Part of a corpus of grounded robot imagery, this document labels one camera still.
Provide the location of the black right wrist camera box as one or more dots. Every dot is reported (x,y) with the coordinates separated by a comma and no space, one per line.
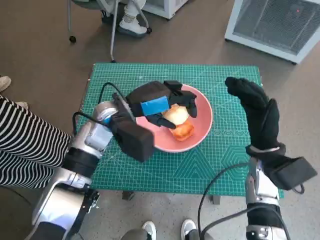
(292,172)

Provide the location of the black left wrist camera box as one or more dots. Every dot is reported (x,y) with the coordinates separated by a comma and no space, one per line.
(132,140)

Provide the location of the white shoe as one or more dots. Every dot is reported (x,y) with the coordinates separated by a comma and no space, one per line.
(149,228)
(188,227)

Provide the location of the small white grille appliance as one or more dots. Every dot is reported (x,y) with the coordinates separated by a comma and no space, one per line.
(168,10)

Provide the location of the round toy bread bun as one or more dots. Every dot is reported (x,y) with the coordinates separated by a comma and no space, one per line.
(177,116)

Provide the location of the metal office chair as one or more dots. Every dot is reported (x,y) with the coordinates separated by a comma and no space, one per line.
(113,37)

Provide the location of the green cutting mat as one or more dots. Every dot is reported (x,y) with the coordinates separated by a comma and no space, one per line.
(175,170)

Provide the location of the metal table bracket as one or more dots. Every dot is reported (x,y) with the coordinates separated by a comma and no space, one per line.
(127,195)
(216,200)

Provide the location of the black bar with metal latch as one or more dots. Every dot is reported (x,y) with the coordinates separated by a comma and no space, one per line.
(86,212)

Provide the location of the beige shoe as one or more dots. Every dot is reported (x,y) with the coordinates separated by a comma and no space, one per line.
(22,104)
(5,83)

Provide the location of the dark gray leg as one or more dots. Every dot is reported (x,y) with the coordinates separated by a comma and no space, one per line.
(196,235)
(135,235)

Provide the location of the large white grille appliance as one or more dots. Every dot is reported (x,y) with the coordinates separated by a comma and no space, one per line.
(272,25)

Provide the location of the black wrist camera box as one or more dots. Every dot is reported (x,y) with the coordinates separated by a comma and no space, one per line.
(132,140)
(292,172)

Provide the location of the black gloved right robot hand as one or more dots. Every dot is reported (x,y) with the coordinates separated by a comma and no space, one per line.
(262,120)

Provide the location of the long braided toy bread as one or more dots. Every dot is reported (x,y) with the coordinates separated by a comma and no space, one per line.
(183,132)

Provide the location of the seated person's leg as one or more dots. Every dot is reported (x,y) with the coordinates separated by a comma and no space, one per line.
(131,25)

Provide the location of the bare left robot hand, blue tape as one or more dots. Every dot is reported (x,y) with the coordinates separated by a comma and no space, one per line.
(150,95)

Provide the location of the pink bowl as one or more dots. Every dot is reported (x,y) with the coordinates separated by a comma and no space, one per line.
(200,120)

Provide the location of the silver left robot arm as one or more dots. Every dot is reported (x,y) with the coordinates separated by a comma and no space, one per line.
(65,200)

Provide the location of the person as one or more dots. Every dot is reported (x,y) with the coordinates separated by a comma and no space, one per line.
(25,145)

